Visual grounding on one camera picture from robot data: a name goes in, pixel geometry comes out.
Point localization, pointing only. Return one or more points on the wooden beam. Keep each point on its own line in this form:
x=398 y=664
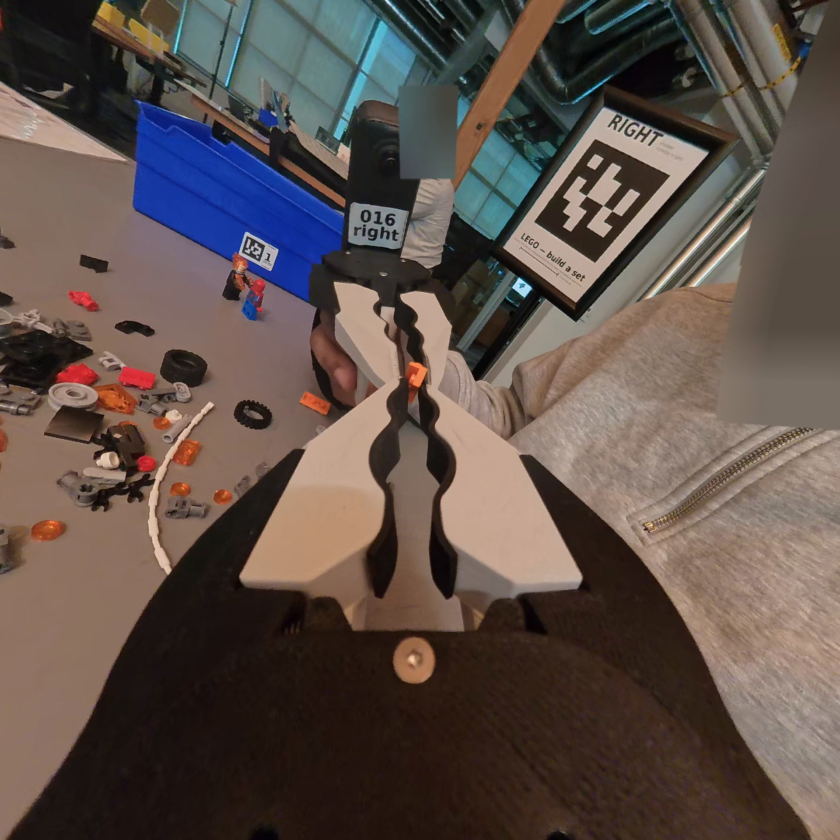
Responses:
x=505 y=85

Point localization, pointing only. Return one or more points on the person's right hand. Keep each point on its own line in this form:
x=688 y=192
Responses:
x=331 y=367

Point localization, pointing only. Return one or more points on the flame head lego minifigure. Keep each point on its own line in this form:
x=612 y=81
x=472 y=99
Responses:
x=235 y=279

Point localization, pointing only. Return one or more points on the small red lego piece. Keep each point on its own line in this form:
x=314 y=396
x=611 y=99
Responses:
x=84 y=300

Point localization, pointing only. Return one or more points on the dark grey round lego plate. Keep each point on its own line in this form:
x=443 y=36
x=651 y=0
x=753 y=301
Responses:
x=243 y=485

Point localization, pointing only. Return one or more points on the small black lego piece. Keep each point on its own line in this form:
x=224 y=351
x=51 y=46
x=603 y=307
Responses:
x=93 y=263

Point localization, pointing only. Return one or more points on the thin black lego tyre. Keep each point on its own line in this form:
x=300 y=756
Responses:
x=238 y=415

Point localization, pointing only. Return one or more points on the orange lego plate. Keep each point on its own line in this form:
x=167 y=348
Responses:
x=315 y=403

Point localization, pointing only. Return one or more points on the person's right forearm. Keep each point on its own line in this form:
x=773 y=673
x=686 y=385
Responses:
x=479 y=394

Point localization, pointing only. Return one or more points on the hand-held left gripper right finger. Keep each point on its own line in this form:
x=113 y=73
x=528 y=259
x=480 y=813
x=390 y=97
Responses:
x=512 y=525

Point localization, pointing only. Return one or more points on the grey oval lego link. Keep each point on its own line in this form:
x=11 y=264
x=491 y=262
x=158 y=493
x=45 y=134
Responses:
x=182 y=392

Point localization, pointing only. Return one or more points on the pile of mixed lego pieces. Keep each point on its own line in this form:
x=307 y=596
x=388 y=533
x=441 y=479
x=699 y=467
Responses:
x=124 y=439

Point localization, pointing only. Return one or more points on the red blue lego minifigure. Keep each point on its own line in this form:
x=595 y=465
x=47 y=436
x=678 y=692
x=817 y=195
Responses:
x=254 y=302

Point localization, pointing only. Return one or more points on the blue bin with marker sticker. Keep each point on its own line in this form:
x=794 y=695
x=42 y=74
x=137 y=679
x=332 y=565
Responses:
x=216 y=190

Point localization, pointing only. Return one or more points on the red lego slope piece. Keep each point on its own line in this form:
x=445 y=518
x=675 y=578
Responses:
x=136 y=379

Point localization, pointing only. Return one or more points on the red studded lego piece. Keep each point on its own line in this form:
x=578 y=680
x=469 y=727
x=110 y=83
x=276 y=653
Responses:
x=77 y=375

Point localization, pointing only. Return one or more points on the transparent orange lego windscreen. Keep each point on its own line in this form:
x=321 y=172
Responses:
x=115 y=398

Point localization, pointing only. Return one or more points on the large black lego plates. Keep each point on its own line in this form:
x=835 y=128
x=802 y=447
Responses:
x=39 y=358

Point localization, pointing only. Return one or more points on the person's grey zip sweater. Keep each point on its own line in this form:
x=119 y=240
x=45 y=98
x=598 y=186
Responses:
x=656 y=525

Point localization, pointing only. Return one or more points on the framed marker sign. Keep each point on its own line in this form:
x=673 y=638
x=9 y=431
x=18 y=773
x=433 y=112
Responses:
x=604 y=197

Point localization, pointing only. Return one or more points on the orange grey lego assembly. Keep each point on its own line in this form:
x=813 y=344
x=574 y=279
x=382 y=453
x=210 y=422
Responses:
x=415 y=377

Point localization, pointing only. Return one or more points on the white printed sheet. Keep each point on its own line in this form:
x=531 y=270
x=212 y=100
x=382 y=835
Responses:
x=52 y=124

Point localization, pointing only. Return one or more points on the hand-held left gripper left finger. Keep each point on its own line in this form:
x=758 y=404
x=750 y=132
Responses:
x=308 y=525

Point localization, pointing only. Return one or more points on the silver ventilation ducts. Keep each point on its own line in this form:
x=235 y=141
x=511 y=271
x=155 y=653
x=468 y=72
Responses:
x=590 y=52

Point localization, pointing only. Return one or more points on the black curved lego slope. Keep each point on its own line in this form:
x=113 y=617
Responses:
x=73 y=426

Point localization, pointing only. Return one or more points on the black lego arch piece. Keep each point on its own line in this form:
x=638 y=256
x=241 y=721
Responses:
x=134 y=328

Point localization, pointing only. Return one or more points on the wide black lego tyre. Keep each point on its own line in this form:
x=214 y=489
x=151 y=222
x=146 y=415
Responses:
x=169 y=374

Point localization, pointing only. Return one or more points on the grey lego wheel hub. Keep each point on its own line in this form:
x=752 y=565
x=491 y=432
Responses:
x=59 y=398

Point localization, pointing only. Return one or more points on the transparent orange lego brick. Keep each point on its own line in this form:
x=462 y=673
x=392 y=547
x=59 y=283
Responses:
x=186 y=453

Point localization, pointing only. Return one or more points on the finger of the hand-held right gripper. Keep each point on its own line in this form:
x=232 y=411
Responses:
x=436 y=328
x=361 y=334

